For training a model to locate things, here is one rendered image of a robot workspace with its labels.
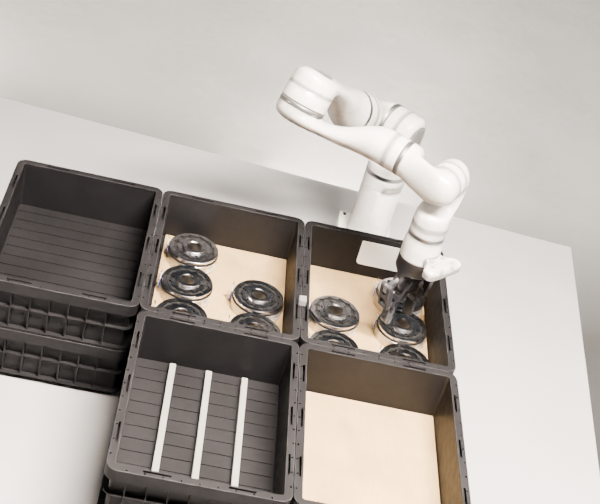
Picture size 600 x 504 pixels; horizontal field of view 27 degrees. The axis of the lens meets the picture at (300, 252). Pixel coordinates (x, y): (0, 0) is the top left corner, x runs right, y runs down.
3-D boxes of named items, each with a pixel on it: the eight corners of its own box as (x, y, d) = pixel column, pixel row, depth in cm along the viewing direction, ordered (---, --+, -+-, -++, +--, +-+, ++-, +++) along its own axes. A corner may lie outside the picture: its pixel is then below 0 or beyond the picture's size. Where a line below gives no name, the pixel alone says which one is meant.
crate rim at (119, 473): (136, 318, 228) (138, 308, 226) (296, 351, 231) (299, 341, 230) (102, 479, 195) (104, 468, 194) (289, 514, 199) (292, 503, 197)
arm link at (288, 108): (383, 179, 229) (406, 139, 228) (265, 109, 236) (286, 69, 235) (395, 181, 238) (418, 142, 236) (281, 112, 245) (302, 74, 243)
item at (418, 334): (378, 305, 257) (379, 303, 256) (426, 317, 257) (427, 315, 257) (376, 336, 248) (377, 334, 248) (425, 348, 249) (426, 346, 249)
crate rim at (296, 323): (162, 198, 260) (164, 188, 259) (302, 228, 264) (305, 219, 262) (136, 318, 228) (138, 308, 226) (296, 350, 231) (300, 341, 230)
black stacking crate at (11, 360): (7, 246, 268) (13, 201, 262) (145, 275, 272) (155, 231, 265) (-39, 369, 236) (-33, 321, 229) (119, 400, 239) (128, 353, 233)
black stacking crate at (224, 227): (155, 235, 266) (164, 191, 259) (291, 264, 269) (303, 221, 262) (129, 357, 233) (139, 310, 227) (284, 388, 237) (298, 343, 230)
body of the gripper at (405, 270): (421, 236, 244) (407, 274, 249) (391, 246, 239) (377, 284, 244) (448, 258, 240) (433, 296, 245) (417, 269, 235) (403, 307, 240)
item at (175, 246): (171, 231, 260) (172, 228, 260) (219, 241, 261) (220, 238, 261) (166, 259, 252) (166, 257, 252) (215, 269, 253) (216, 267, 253)
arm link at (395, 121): (435, 116, 273) (413, 181, 283) (402, 96, 277) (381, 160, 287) (411, 127, 267) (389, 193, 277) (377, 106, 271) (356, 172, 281)
